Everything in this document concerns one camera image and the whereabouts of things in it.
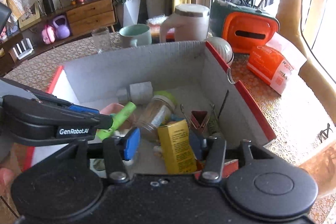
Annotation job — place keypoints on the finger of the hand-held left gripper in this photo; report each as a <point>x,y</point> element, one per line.
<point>84,109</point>
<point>99,121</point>

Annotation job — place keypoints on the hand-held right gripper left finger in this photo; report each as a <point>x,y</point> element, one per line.
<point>132,144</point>

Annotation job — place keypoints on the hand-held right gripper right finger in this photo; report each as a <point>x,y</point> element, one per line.
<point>202,149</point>

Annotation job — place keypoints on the pink bowl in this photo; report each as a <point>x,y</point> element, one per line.
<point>110,108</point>

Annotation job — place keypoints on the green highlighter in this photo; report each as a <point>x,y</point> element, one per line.
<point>123,115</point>

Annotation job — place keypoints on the small yellow box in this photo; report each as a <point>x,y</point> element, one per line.
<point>176,148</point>

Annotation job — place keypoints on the green capped bottle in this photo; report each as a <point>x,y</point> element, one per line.
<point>157,113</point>

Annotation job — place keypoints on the correction tape dispenser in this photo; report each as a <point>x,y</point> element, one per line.
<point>97,164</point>

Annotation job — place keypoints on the red cardboard box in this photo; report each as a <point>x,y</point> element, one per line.
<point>157,64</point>

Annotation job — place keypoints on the person's left hand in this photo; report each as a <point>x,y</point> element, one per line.
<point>5,179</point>

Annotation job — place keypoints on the black thin stick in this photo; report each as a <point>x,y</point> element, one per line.
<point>224,103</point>

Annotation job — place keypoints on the glass cup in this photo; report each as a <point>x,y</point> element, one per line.
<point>101,40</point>

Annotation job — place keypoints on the white router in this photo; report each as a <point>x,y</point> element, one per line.
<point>23,50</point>

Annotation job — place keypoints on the pink toy case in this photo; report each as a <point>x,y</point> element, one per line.
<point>48,35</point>

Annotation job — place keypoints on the purple kettlebell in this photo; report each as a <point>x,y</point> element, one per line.
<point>61,29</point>

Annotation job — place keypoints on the green mug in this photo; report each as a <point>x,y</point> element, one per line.
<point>136,36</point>

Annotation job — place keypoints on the wooden sideboard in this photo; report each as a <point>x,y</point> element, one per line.
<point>89,16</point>

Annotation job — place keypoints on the white ribbed bowl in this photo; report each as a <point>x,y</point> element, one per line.
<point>221,49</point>

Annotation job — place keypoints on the white planter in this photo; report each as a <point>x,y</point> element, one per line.
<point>130,12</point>

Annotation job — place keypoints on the orange white tissue packet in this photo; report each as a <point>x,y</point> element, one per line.
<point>270,64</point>

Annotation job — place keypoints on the clear wrapped food pack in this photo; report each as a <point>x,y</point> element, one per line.
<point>157,27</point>

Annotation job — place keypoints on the black speaker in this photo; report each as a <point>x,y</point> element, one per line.
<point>48,5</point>

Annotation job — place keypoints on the white jug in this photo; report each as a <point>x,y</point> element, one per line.
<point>189,24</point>

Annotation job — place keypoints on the green orange tissue holder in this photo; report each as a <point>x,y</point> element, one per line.
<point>249,27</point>

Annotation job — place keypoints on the picture frame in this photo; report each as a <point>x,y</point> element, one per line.
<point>29,16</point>

